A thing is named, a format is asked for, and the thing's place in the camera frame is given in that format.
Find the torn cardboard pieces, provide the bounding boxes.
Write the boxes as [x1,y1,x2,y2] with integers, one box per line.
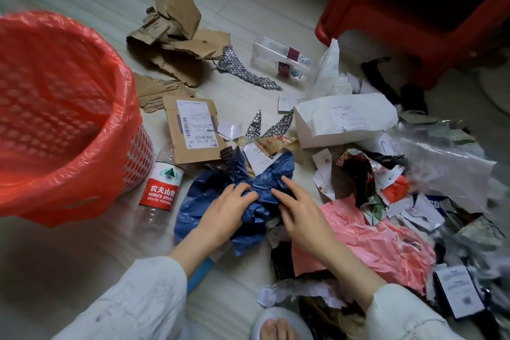
[126,0,232,88]

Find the blue plastic bag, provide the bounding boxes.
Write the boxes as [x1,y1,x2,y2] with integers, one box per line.
[174,148,295,257]

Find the brown labelled cardboard mailer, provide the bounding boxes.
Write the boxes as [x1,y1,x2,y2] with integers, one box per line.
[162,96,228,165]

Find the white parcel bag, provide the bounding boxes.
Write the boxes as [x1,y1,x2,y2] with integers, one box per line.
[294,92,399,149]

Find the white right sleeve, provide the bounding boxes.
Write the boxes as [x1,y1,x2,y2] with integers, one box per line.
[364,283,465,340]

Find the white left sleeve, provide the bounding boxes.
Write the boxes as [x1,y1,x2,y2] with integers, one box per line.
[52,257,188,340]

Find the red plastic stool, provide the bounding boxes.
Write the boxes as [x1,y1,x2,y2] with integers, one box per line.
[314,0,510,89]

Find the orange plastic scrap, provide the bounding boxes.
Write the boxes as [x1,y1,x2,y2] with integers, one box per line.
[380,175,411,205]

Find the white sleeve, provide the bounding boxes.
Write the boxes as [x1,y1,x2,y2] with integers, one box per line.
[52,257,188,340]
[364,283,465,340]

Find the person's left hand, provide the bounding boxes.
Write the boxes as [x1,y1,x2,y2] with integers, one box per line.
[195,182,260,249]

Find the pile of mixed scrap litter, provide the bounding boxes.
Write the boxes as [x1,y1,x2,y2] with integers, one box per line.
[310,132,510,336]

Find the person's left forearm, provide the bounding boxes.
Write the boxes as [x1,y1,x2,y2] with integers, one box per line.
[167,226,220,279]

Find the red-lined waste basket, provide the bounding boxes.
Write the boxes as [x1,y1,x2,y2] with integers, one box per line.
[0,11,155,229]

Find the person's right forearm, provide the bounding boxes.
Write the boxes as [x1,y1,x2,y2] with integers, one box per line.
[318,240,387,312]

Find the clear plastic box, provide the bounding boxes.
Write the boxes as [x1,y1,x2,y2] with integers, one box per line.
[251,36,313,81]

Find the person's right hand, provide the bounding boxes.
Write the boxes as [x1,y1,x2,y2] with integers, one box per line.
[270,175,339,260]

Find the white round fan base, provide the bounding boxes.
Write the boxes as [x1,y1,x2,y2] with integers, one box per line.
[478,64,510,115]

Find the black mesh piece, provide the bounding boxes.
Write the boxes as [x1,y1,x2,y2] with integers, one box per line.
[399,83,429,114]
[360,56,401,105]

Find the plastic bottle red label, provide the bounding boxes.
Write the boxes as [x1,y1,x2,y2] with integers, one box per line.
[133,144,186,233]

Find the pink plastic bag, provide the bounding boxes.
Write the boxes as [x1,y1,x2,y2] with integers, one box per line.
[291,194,437,296]

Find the person's right foot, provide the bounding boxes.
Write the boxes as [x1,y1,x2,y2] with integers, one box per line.
[261,319,295,340]

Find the black white patterned cloth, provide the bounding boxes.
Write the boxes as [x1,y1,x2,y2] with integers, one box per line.
[215,45,283,91]

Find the white right slipper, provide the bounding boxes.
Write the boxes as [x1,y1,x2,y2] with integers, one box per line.
[251,305,316,340]

